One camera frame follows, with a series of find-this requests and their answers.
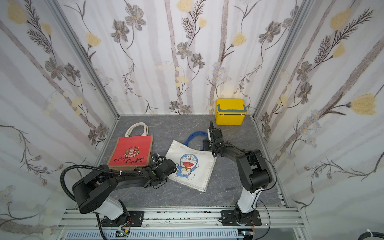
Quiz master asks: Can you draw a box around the white Doraemon canvas bag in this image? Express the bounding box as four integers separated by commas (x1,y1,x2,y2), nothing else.
166,131,216,193

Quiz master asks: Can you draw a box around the red Christmas jute bag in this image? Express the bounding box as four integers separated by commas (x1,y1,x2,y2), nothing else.
108,122,153,171

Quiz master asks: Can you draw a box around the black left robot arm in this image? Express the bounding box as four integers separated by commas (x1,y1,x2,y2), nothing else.
72,159,177,221

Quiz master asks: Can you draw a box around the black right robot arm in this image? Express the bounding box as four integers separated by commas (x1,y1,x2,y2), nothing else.
204,121,273,226

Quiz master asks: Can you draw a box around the yellow lunch box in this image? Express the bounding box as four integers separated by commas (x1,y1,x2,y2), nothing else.
215,99,247,126

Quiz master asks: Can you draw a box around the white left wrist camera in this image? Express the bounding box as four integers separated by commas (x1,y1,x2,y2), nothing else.
151,154,160,163

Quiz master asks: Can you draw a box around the black corrugated cable conduit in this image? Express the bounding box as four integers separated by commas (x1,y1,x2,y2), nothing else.
59,164,142,202

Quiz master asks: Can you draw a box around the white slotted cable duct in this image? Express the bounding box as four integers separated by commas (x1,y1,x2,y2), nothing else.
64,228,241,240

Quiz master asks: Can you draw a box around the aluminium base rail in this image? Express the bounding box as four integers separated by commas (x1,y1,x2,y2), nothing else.
56,206,307,240

